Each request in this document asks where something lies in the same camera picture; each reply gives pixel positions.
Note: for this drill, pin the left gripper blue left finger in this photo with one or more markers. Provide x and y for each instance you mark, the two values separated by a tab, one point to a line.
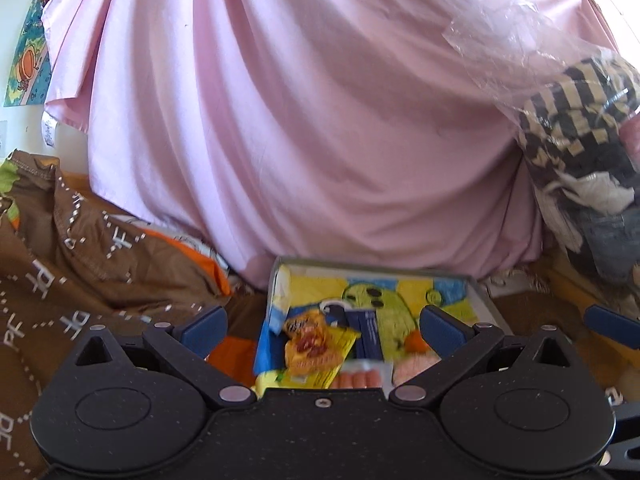
183	349

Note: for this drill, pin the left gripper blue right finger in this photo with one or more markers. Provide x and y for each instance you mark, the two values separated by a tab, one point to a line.
462	349

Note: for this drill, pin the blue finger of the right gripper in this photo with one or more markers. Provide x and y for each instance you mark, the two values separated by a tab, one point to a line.
613	325

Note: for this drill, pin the pink sausage pack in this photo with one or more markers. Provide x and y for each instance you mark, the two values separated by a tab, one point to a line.
364	374

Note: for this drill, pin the orange yellow snack packet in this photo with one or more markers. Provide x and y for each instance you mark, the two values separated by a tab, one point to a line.
314	346

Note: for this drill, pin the colourful striped bed cover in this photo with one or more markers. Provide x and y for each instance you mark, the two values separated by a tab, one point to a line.
245	306

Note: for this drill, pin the grey tray with cartoon lining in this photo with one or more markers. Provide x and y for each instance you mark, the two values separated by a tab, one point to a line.
384	305

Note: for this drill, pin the brown PF patterned cloth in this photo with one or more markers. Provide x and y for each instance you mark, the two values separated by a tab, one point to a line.
67	264

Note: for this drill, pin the pink draped sheet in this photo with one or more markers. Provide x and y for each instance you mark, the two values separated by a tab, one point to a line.
330	129

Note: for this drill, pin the colourful cartoon wall poster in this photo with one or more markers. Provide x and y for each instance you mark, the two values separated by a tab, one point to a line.
30	72

